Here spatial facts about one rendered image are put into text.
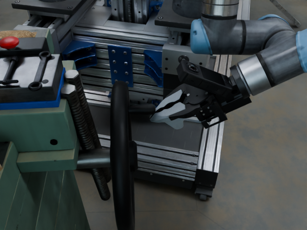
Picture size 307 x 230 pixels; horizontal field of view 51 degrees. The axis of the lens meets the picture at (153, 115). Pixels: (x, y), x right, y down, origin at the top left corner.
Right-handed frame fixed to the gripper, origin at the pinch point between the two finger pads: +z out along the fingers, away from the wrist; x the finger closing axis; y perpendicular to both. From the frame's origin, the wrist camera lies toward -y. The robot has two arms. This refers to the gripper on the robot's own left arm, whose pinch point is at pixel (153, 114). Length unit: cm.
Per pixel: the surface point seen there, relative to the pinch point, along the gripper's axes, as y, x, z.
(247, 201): 92, 23, 3
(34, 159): -16.4, -15.8, 14.6
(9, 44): -30.5, -4.6, 8.5
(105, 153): -7.1, -11.8, 7.3
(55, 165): -13.6, -16.2, 12.5
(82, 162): -8.5, -13.0, 11.5
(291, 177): 105, 34, -18
